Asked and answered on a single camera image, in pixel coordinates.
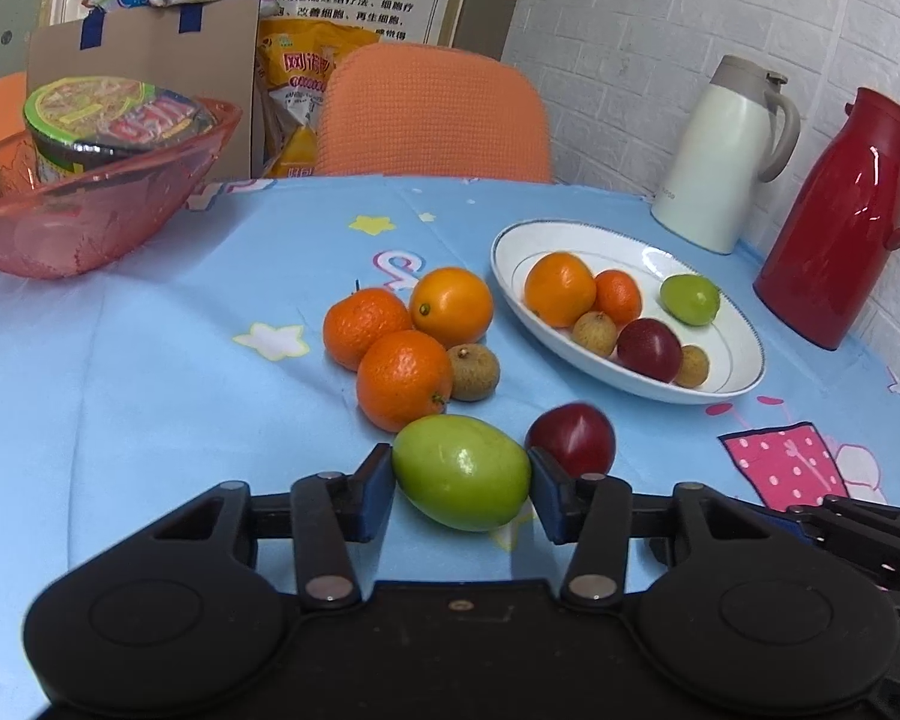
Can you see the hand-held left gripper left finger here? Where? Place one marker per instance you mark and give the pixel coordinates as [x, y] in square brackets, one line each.
[375, 491]

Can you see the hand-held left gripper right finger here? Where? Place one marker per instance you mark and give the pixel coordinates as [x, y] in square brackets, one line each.
[547, 495]

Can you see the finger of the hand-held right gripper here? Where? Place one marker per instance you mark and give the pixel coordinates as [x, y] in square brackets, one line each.
[855, 532]

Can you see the green mango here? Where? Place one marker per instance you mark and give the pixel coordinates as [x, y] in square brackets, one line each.
[461, 471]

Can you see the brown longan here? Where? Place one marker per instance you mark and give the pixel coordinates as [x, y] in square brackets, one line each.
[692, 365]
[474, 371]
[594, 333]

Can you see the red plum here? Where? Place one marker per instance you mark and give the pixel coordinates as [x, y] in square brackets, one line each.
[649, 349]
[571, 439]

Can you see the large smooth orange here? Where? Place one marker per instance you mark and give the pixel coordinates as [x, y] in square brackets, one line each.
[560, 289]

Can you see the orange tangerine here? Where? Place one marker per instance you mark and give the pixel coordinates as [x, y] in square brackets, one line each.
[403, 379]
[366, 328]
[618, 297]

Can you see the white plate with blue rim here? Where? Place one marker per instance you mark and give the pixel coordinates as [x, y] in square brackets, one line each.
[735, 345]

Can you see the green jujube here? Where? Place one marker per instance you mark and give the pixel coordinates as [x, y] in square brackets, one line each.
[690, 299]

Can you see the smooth round orange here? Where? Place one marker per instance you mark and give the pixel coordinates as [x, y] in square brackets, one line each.
[451, 307]

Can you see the blue cartoon tablecloth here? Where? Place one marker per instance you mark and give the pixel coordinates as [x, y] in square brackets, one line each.
[157, 390]

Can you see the red thermos jug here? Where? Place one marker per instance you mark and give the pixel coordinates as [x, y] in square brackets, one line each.
[832, 240]

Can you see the white thermos jug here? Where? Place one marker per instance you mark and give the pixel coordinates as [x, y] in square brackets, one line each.
[712, 165]

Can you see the pink glass bowl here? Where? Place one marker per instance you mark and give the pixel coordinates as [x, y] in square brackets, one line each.
[82, 240]

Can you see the yellow plastic bag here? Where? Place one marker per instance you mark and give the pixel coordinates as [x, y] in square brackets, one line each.
[300, 67]

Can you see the brown cardboard box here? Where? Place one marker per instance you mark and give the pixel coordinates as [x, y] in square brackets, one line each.
[217, 67]

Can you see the instant noodle cup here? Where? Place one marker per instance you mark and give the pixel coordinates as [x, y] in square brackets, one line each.
[82, 120]

